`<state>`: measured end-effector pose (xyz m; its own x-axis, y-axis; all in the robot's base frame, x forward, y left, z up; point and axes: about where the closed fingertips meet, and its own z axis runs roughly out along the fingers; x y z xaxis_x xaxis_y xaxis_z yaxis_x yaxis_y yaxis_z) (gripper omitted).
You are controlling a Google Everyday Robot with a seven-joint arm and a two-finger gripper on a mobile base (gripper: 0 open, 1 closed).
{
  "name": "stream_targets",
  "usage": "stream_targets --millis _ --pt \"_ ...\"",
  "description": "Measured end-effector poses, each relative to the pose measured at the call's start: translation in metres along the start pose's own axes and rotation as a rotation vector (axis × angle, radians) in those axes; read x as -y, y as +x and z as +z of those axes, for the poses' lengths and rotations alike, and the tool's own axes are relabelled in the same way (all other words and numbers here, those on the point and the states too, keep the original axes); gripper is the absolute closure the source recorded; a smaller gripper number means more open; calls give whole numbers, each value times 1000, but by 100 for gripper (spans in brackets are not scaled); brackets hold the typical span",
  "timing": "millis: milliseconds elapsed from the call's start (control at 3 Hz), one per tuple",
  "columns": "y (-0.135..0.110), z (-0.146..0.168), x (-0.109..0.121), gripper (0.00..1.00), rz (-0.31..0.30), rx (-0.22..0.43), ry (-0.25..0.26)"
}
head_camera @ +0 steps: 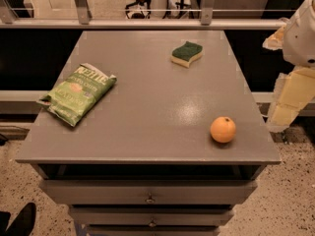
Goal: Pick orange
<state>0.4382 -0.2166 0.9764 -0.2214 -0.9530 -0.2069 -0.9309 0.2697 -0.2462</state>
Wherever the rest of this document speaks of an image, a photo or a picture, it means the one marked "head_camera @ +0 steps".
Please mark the middle drawer with knob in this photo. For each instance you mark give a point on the middle drawer with knob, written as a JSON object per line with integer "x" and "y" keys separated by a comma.
{"x": 159, "y": 216}

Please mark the orange fruit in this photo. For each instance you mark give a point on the orange fruit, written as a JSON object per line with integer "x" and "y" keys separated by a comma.
{"x": 223, "y": 129}

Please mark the metal railing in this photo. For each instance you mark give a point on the metal railing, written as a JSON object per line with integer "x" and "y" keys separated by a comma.
{"x": 201, "y": 18}

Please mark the grey drawer cabinet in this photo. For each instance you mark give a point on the grey drawer cabinet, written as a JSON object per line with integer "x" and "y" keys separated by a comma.
{"x": 155, "y": 123}

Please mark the bottom drawer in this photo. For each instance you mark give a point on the bottom drawer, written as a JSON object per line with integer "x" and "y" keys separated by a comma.
{"x": 156, "y": 231}

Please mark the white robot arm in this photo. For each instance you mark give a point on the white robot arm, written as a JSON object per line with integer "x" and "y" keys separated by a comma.
{"x": 297, "y": 37}

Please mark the drawer with knob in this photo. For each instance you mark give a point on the drawer with knob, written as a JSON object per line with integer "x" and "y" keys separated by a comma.
{"x": 159, "y": 216}
{"x": 154, "y": 192}

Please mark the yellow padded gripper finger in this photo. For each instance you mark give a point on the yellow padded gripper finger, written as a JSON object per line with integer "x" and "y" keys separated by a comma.
{"x": 292, "y": 93}

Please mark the top drawer with knob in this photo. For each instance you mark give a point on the top drawer with knob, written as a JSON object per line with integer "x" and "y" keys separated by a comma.
{"x": 154, "y": 192}

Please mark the green and yellow sponge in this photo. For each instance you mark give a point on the green and yellow sponge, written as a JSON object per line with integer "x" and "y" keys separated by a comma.
{"x": 186, "y": 54}

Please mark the green kettle chips bag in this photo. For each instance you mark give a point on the green kettle chips bag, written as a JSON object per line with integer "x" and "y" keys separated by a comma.
{"x": 72, "y": 99}

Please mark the black object on floor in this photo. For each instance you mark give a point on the black object on floor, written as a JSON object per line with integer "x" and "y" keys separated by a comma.
{"x": 22, "y": 225}

